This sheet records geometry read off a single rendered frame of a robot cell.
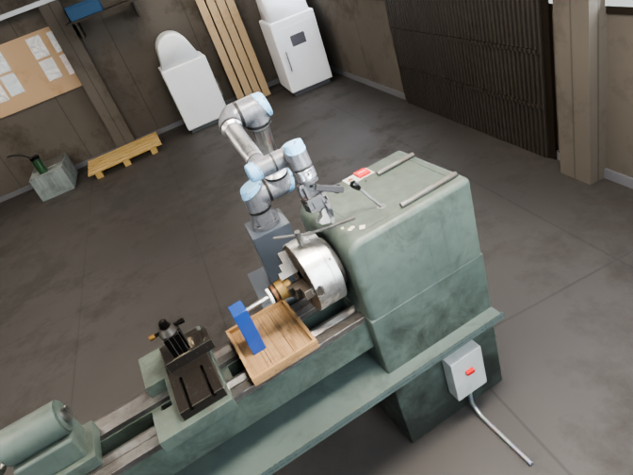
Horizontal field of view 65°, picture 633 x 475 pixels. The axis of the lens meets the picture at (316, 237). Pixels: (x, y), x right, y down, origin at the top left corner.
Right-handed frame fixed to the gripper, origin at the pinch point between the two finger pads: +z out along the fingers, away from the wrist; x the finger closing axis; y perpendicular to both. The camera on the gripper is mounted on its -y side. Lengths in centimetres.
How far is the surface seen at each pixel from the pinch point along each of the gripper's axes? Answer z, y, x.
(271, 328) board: 37, 38, -25
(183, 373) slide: 30, 78, -17
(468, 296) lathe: 63, -46, -3
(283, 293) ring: 19.3, 28.1, -11.0
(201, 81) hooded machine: -91, -90, -635
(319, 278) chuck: 16.8, 14.2, 0.3
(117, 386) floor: 90, 141, -182
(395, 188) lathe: 2.8, -33.4, -8.7
